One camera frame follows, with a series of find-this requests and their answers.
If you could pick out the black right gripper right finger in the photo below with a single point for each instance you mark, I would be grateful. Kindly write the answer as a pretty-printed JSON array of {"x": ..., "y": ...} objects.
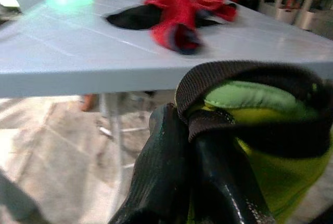
[{"x": 221, "y": 195}]

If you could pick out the white tiered storage rack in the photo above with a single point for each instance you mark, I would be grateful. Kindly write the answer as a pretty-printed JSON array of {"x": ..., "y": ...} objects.
[{"x": 286, "y": 13}]

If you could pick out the lime green shirt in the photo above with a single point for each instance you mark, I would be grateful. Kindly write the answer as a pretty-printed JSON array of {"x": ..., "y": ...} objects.
[{"x": 286, "y": 177}]

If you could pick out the light blue folding table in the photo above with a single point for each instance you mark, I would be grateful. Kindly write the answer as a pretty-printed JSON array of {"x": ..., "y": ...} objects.
[{"x": 78, "y": 52}]

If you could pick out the black printed shirt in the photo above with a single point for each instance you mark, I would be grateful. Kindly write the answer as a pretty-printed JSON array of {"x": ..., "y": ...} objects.
[{"x": 135, "y": 17}]

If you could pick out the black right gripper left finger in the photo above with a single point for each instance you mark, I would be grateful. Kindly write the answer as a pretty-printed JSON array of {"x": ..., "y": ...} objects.
[{"x": 161, "y": 172}]

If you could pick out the red cloth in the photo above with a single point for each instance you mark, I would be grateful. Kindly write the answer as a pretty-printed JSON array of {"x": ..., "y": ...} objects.
[{"x": 182, "y": 8}]

